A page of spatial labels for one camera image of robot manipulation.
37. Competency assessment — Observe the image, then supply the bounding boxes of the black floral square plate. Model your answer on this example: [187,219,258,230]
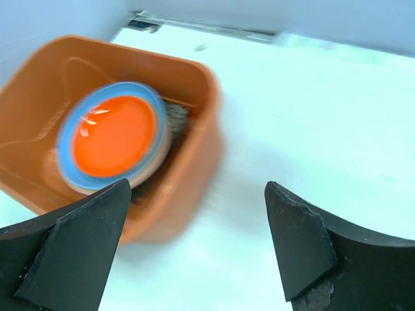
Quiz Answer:
[131,100,189,204]

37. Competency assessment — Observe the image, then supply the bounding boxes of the orange plastic bin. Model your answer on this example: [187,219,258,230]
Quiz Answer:
[1,36,223,244]

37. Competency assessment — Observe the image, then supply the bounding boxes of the left black logo label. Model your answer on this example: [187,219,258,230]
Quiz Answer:
[126,19,161,33]

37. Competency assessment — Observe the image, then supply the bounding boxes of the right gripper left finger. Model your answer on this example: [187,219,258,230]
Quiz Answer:
[1,179,131,310]

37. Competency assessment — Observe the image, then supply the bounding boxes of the orange round plate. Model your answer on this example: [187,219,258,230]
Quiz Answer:
[71,95,158,178]

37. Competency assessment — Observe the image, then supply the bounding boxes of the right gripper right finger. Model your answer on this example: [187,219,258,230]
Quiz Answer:
[265,181,414,310]

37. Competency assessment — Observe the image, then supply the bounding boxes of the blue round plate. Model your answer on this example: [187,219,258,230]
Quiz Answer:
[57,82,168,192]

